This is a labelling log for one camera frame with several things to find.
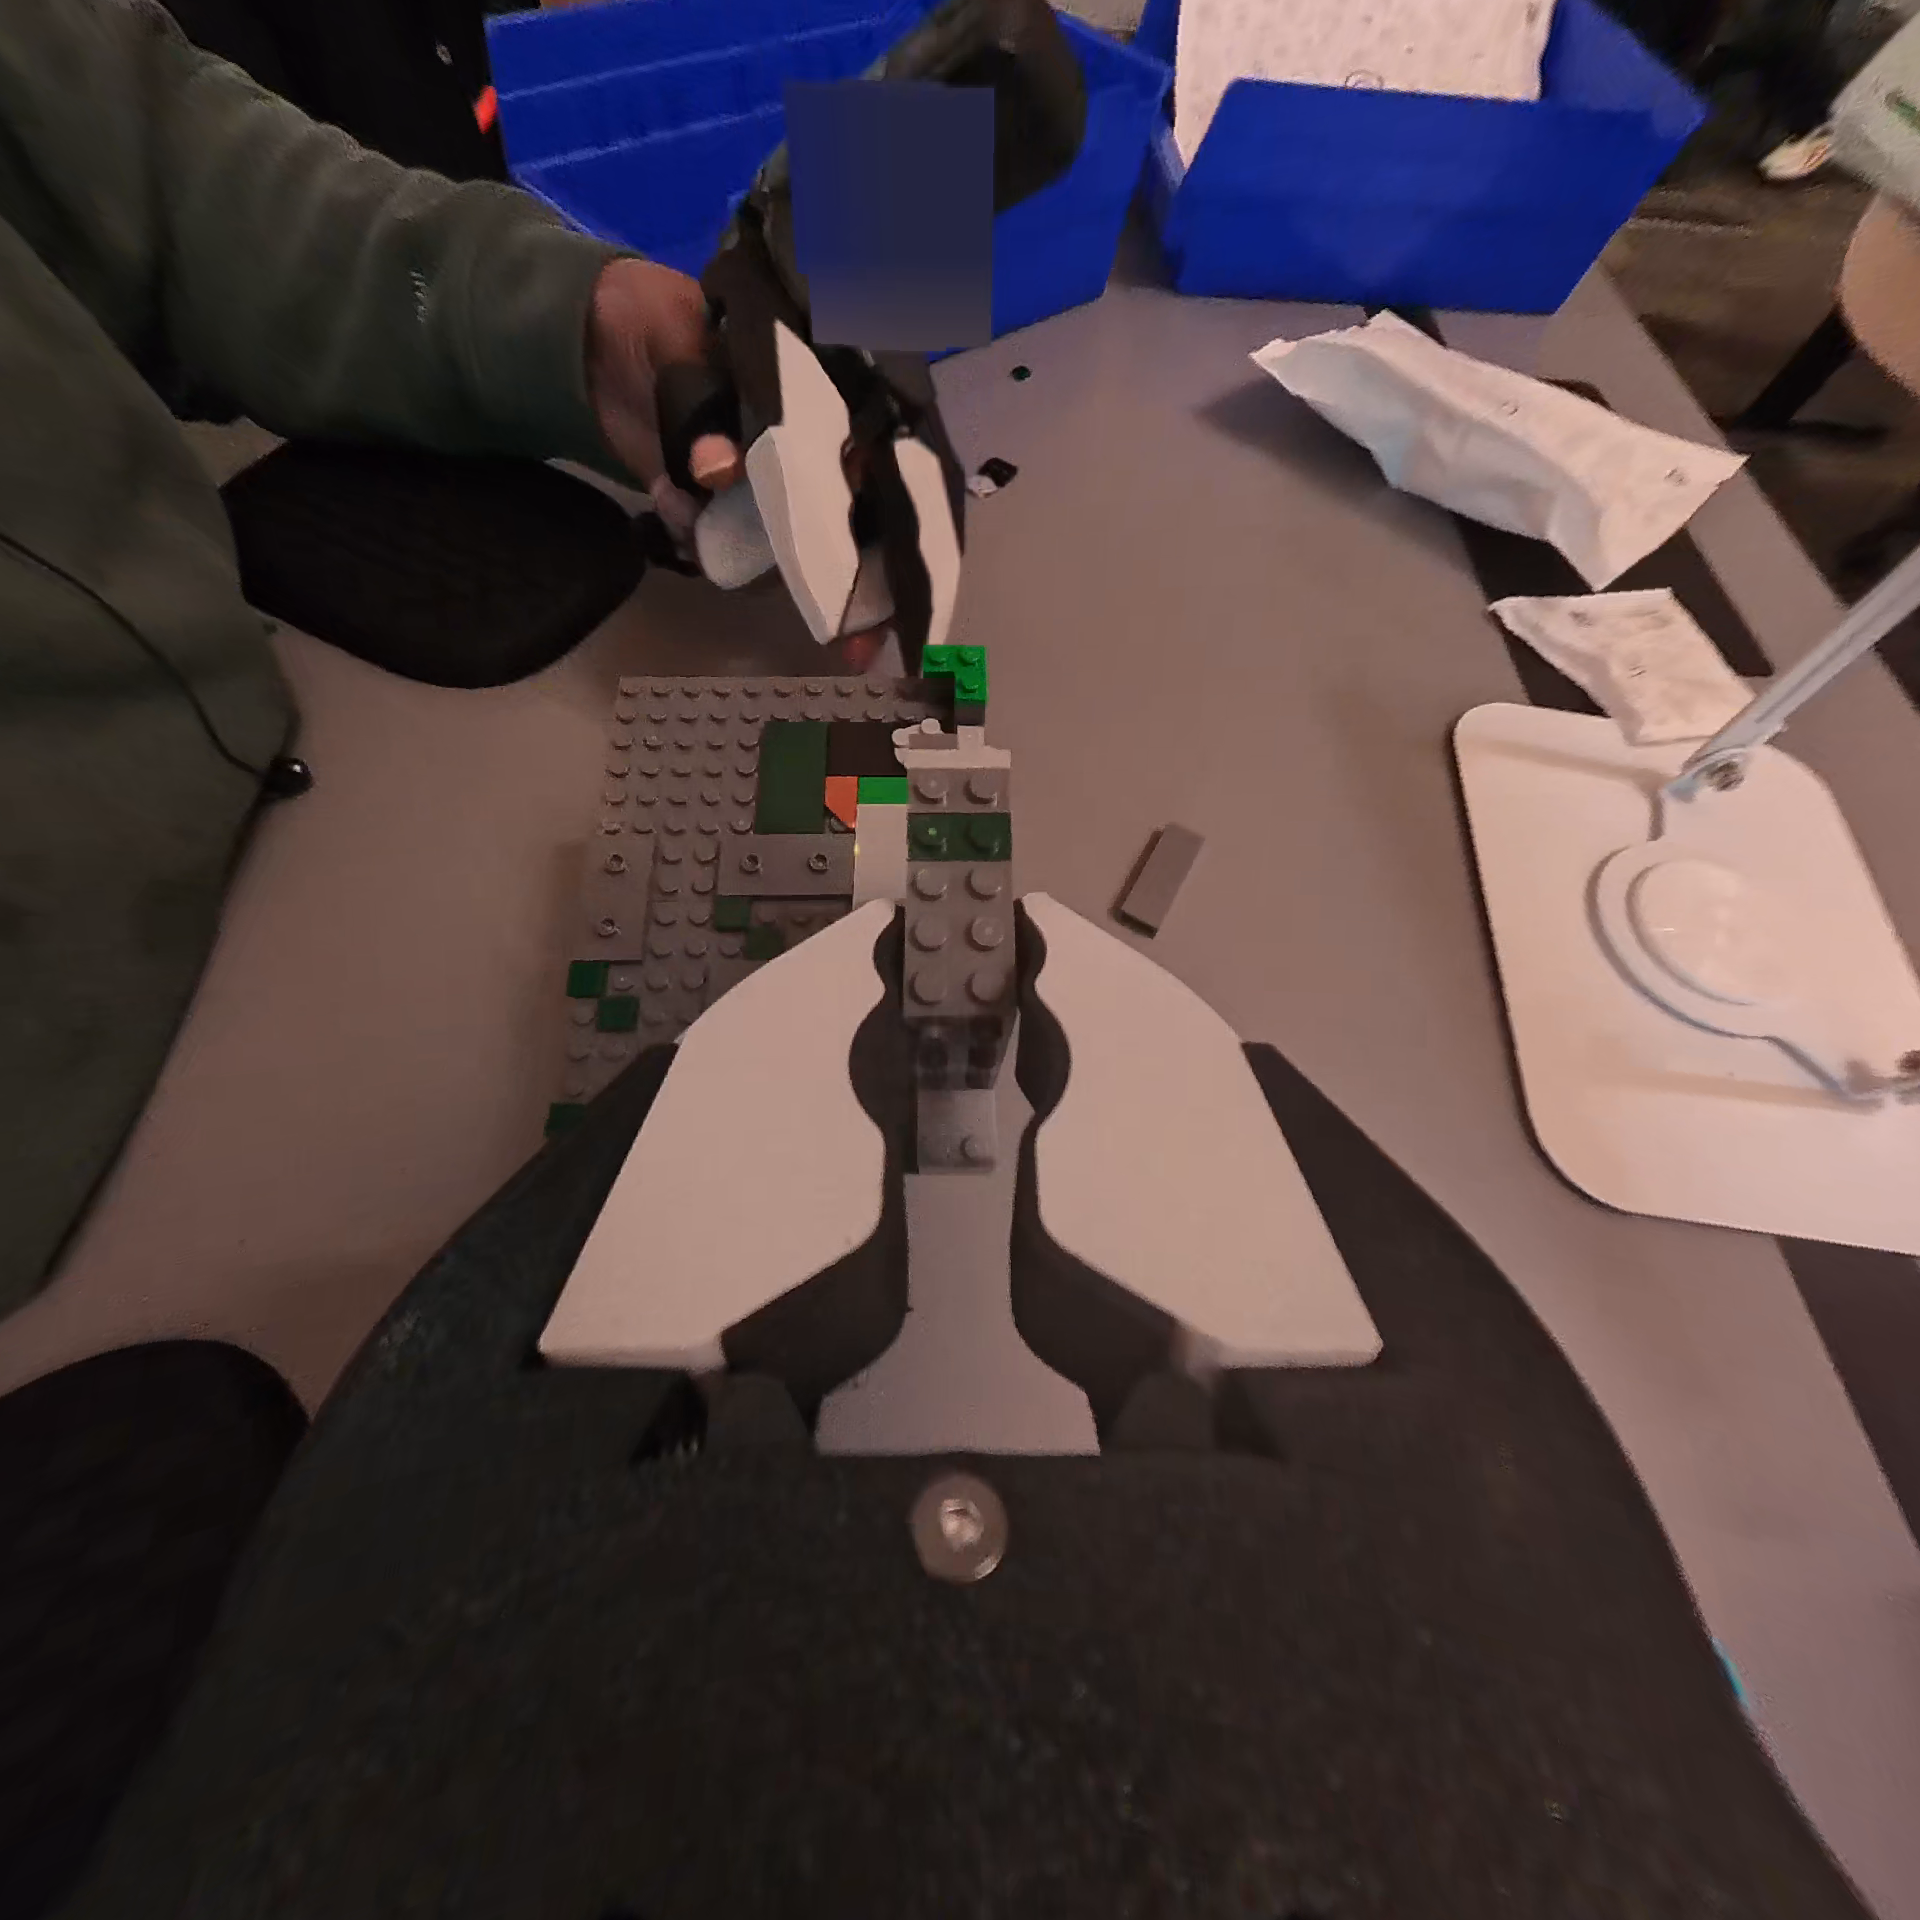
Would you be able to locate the white paper bag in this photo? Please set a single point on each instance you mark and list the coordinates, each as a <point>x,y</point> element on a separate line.
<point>1349,60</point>
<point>1635,662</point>
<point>1499,435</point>

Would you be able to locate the grey desk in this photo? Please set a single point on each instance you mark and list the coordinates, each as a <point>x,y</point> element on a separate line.
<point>1275,721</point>

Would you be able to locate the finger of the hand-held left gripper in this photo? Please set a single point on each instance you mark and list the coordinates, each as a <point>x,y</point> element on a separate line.
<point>932,541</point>
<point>809,510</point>

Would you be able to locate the person's left forearm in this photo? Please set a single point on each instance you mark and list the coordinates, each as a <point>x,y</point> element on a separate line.
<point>376,270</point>

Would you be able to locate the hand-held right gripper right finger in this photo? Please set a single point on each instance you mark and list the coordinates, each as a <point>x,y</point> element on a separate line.
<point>1200,1172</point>

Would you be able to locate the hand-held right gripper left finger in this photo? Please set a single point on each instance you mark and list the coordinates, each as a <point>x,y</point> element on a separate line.
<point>704,1172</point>

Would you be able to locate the blue storage bin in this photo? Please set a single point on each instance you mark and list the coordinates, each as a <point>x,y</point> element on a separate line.
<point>1425,212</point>
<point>644,166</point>

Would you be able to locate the person's left hand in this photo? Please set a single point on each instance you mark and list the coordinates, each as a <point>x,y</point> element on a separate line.
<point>628,360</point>

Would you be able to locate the grey brick baseplate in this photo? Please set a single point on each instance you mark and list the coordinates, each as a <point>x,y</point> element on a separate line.
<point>674,781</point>

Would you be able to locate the person's torso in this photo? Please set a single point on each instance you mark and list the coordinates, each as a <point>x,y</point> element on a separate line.
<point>106,751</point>

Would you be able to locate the tall grey pillar brick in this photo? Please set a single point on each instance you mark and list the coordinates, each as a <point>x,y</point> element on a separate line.
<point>1157,879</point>

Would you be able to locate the grey brick tower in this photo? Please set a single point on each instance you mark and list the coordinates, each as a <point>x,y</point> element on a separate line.
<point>961,902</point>

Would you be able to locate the black chair armrest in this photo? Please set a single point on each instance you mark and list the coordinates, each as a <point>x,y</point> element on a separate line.
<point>120,1575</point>
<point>434,556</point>

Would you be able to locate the white book stand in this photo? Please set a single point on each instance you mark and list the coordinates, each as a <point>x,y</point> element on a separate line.
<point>1621,1079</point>

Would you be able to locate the small black brick piece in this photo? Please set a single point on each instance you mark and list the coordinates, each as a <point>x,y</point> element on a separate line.
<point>990,477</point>

